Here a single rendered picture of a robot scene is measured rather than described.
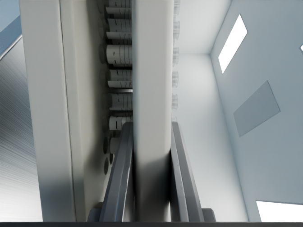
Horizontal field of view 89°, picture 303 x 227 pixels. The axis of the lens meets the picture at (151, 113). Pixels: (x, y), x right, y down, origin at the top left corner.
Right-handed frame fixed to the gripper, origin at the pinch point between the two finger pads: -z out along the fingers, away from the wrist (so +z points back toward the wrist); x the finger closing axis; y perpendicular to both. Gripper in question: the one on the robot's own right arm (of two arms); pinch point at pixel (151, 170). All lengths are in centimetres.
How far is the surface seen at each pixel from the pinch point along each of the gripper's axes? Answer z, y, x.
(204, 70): -435, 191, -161
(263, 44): -265, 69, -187
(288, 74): -190, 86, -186
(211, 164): -184, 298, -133
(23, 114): -11.4, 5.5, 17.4
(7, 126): -8.7, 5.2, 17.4
